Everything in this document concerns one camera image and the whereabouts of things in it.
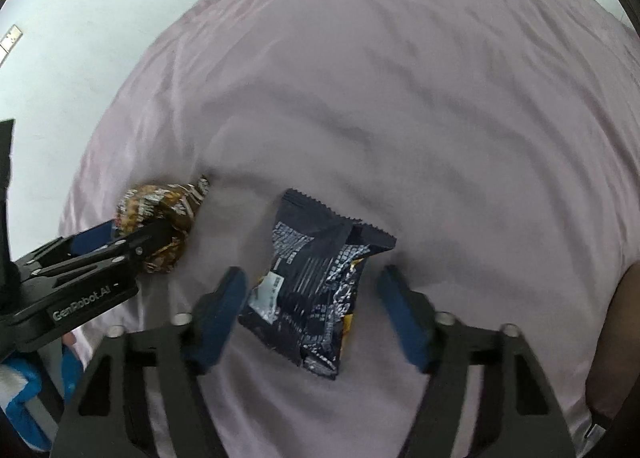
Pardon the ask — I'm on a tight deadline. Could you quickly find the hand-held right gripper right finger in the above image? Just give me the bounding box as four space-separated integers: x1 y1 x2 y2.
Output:
376 265 576 458

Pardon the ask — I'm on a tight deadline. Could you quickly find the dark blue snack packet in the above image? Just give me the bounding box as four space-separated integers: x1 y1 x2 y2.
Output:
237 188 398 380

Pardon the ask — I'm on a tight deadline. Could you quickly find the beige wall switch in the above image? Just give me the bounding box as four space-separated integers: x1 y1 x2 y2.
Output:
0 25 24 54

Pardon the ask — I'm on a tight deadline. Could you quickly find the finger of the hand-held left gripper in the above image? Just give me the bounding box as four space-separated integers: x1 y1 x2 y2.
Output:
34 220 174 285
15 219 120 273

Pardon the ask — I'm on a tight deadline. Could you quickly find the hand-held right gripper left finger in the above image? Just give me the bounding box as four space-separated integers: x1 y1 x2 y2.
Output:
52 266 248 458

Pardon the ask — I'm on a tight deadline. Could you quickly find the person's left hand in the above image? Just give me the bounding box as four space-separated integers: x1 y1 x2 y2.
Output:
0 338 84 446

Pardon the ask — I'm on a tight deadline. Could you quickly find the brown gold snack packet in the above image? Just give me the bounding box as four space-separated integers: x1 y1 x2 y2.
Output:
114 174 211 275

